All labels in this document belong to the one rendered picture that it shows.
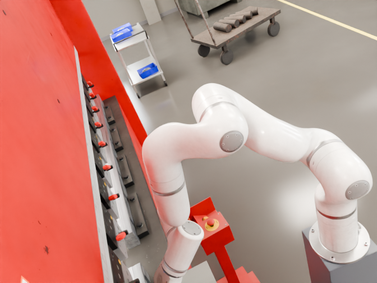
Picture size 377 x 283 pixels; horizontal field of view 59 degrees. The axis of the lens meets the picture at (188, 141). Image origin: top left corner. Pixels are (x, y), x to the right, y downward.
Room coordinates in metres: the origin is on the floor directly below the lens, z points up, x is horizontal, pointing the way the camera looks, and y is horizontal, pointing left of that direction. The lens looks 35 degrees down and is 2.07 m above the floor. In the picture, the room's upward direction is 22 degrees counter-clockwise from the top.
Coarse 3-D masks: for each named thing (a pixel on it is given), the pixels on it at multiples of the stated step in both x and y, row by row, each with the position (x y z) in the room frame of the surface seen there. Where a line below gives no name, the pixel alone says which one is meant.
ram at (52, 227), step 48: (0, 0) 1.28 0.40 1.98; (48, 0) 2.74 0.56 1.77; (0, 48) 0.95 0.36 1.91; (48, 48) 1.63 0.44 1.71; (0, 96) 0.73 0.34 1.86; (48, 96) 1.11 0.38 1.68; (0, 144) 0.58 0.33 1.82; (48, 144) 0.81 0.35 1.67; (0, 192) 0.46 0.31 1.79; (48, 192) 0.61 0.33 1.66; (96, 192) 0.93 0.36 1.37; (0, 240) 0.38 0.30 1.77; (48, 240) 0.47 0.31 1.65; (96, 240) 0.66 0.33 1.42
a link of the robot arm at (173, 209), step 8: (184, 184) 0.64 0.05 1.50; (152, 192) 0.66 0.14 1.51; (176, 192) 0.62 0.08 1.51; (184, 192) 0.64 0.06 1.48; (160, 200) 0.63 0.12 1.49; (168, 200) 0.62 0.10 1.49; (176, 200) 0.62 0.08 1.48; (184, 200) 0.63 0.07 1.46; (160, 208) 0.64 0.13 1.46; (168, 208) 0.62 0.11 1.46; (176, 208) 0.62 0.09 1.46; (184, 208) 0.63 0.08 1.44; (160, 216) 0.65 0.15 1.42; (168, 216) 0.63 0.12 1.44; (176, 216) 0.62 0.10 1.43; (184, 216) 0.63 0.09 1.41; (168, 224) 0.63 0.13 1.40; (176, 224) 0.62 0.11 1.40
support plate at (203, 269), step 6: (204, 264) 0.76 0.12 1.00; (192, 270) 0.75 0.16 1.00; (198, 270) 0.74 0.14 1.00; (204, 270) 0.73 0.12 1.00; (210, 270) 0.73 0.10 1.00; (186, 276) 0.74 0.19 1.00; (192, 276) 0.73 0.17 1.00; (198, 276) 0.72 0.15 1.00; (204, 276) 0.71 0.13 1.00; (210, 276) 0.70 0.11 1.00; (186, 282) 0.72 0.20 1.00; (192, 282) 0.71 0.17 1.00; (198, 282) 0.70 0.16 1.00; (204, 282) 0.69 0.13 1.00; (210, 282) 0.68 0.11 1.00; (216, 282) 0.67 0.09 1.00
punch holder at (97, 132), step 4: (88, 112) 1.66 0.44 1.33; (88, 116) 1.60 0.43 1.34; (88, 120) 1.55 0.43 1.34; (92, 120) 1.64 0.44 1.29; (92, 124) 1.58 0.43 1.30; (92, 128) 1.55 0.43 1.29; (96, 132) 1.56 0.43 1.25; (100, 132) 1.67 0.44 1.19; (96, 136) 1.55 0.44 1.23; (100, 136) 1.59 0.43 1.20; (100, 140) 1.55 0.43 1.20
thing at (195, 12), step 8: (184, 0) 7.10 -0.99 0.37; (192, 0) 6.66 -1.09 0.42; (200, 0) 6.65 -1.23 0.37; (208, 0) 6.68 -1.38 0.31; (216, 0) 6.71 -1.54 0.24; (224, 0) 6.75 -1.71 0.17; (232, 0) 7.00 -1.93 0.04; (240, 0) 6.83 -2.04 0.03; (184, 8) 7.26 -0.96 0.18; (192, 8) 6.79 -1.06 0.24; (208, 8) 6.67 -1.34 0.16; (200, 16) 6.82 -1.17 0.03; (208, 16) 6.67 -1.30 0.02
